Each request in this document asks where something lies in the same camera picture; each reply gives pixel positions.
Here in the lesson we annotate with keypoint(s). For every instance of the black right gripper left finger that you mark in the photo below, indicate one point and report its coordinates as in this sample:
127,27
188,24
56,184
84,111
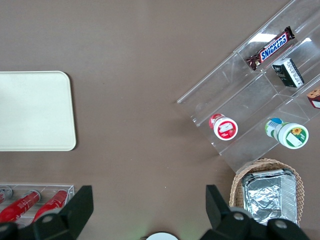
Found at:
72,215

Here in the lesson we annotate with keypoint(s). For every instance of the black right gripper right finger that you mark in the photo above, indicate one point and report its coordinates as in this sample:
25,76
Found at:
225,222

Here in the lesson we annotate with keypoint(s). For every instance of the light wicker basket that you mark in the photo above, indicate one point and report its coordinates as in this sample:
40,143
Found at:
237,185

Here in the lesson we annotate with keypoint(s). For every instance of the cream rectangular serving tray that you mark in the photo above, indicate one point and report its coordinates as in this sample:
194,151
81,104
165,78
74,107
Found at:
35,110

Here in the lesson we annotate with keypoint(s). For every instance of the red cola bottle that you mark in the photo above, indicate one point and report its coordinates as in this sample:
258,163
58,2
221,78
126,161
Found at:
51,205
20,207

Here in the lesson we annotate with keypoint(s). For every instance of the clear acrylic bottle rack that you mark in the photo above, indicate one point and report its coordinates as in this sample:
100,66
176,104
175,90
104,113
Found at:
67,190

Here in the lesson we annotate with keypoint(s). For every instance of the aluminium foil container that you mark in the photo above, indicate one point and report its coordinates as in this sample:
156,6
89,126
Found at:
267,197

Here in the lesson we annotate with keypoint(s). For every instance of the red lid yogurt bottle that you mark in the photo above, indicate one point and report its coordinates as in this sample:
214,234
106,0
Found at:
225,128

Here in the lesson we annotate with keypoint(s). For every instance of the green lid yogurt bottle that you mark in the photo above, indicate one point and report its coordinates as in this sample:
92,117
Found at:
292,135

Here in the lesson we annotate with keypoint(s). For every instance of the clear acrylic tiered display stand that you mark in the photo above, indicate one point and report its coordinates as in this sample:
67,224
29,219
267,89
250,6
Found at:
245,100

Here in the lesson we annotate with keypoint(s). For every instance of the chocolate chip cookie box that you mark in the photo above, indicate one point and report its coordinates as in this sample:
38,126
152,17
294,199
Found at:
315,97

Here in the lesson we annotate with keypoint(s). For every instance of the small black white carton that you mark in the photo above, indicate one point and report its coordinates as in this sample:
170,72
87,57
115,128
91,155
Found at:
287,72

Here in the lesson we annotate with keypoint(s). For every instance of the Snickers chocolate bar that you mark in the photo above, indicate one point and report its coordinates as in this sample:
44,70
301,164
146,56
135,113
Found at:
272,47

